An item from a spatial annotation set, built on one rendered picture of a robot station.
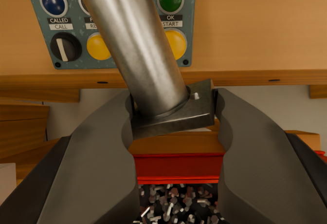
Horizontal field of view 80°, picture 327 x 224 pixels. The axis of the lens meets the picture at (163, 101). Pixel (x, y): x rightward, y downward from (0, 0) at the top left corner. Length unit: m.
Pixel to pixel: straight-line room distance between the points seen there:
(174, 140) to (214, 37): 0.17
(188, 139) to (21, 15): 0.28
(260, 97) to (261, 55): 0.99
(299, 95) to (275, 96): 0.14
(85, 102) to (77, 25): 1.02
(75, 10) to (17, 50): 0.10
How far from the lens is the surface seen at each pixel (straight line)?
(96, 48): 0.20
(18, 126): 1.15
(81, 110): 1.23
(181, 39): 0.19
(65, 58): 0.22
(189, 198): 0.26
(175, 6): 0.20
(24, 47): 0.29
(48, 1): 0.22
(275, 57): 0.26
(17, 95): 0.84
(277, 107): 1.28
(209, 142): 0.33
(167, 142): 0.33
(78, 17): 0.22
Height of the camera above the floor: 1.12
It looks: 87 degrees down
